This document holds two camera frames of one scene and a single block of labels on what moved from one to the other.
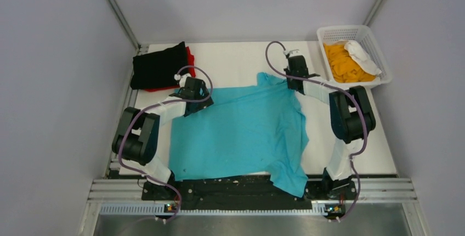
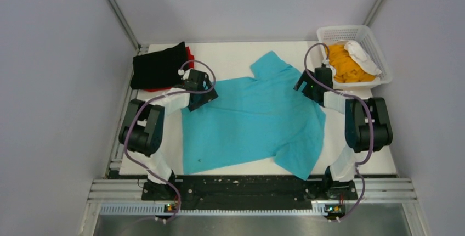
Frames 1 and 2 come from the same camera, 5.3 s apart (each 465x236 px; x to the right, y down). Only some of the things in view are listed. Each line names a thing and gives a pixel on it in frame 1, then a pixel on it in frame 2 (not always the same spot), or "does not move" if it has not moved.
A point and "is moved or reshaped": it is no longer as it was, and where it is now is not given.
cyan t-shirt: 256,129 is moved or reshaped
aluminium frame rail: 112,189 does not move
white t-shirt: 362,57 does not move
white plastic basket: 362,35 does not move
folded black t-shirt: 157,69 does not move
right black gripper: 290,86 -> 306,78
